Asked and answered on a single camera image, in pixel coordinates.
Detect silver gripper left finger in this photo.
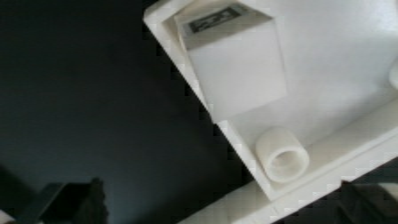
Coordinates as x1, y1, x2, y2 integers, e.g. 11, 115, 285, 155
17, 178, 111, 224

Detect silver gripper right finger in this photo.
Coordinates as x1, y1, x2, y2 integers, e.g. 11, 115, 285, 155
335, 182, 398, 224

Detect white table leg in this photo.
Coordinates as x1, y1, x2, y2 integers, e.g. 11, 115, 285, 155
175, 0, 288, 123

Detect white L-shaped obstacle fence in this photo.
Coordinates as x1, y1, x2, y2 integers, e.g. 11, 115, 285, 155
178, 136, 398, 224

